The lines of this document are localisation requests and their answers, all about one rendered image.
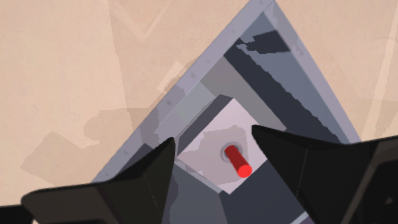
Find red peg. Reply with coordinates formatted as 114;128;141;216
225;145;252;178

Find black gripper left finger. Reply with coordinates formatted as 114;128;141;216
20;137;176;224

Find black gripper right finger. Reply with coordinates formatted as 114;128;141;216
252;124;398;224

